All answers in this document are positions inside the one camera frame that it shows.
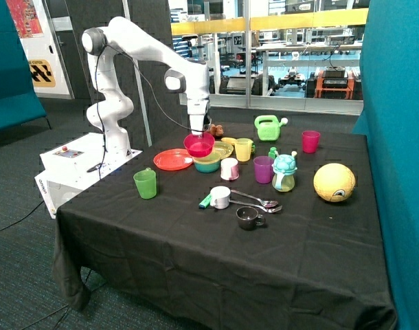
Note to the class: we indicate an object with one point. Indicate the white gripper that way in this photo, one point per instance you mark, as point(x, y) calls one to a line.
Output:
point(198, 115)

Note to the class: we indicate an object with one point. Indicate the pink plastic bowl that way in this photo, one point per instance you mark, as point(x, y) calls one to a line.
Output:
point(199, 145)

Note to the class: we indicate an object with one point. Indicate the yellow plastic bowl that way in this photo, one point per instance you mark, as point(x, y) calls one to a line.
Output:
point(212, 158)

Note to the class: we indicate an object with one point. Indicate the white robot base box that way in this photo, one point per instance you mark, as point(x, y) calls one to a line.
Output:
point(75, 166)

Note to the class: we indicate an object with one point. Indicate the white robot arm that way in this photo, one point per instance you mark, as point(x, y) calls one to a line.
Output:
point(189, 76)

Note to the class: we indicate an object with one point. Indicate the brown plush toy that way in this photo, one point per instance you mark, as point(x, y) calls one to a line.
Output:
point(216, 130)

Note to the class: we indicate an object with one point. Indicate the small yellow dish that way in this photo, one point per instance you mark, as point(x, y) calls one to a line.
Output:
point(229, 140)

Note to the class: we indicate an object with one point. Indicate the yellow plastic plate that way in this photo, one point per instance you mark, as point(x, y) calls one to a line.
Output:
point(223, 148)

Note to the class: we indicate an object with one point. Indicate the orange plastic plate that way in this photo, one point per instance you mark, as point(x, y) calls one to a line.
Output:
point(173, 159)

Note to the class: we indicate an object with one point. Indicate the yellow plastic cup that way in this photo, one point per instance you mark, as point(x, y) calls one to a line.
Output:
point(243, 149)

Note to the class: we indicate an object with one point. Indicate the blue plastic bowl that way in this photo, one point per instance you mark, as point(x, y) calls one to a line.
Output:
point(207, 167)

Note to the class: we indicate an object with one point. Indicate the white pink mug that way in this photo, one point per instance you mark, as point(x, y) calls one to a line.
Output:
point(229, 169)

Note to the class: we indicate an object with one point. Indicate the green toy watering can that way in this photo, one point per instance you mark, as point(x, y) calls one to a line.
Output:
point(269, 127)

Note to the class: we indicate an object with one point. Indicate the small green bottle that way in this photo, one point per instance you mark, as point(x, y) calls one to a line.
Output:
point(273, 153)

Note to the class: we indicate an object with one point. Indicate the green plastic cup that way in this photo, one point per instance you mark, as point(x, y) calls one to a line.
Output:
point(146, 183)

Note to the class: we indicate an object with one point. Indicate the white measuring cup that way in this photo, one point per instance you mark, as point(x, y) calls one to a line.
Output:
point(220, 197)

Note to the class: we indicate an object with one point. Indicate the purple plastic cup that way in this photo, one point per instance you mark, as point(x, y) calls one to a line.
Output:
point(263, 169)

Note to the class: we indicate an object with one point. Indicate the green highlighter marker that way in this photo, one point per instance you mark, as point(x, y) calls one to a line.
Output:
point(205, 202)

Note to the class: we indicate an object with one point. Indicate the turtle sippy bottle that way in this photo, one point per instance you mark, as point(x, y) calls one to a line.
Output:
point(284, 168)

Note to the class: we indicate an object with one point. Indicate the pink plastic cup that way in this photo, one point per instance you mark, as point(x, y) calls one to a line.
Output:
point(310, 141)

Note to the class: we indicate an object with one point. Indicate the upper metal spoon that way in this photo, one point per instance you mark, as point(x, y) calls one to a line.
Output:
point(264, 203)

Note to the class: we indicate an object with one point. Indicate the metal spoon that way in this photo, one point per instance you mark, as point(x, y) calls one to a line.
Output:
point(264, 203)
point(268, 210)

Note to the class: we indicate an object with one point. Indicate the black coffee cup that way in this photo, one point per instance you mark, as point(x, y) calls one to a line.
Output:
point(249, 218)

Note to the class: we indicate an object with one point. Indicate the black tablecloth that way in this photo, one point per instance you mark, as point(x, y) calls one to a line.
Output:
point(314, 265)

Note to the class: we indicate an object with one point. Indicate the lower metal spoon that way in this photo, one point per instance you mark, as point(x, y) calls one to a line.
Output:
point(268, 210)

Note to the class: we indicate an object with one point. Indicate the yellow ball with eye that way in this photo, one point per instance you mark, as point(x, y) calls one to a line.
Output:
point(334, 182)

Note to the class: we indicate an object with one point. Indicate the yellow black sign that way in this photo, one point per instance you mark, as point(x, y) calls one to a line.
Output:
point(42, 74)

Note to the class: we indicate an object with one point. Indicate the teal sofa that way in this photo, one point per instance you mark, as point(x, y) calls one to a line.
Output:
point(18, 101)

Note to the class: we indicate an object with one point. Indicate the red poster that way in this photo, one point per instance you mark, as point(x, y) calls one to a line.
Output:
point(24, 15)

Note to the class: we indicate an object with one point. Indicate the teal partition wall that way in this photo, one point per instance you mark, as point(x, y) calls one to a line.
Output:
point(389, 65)

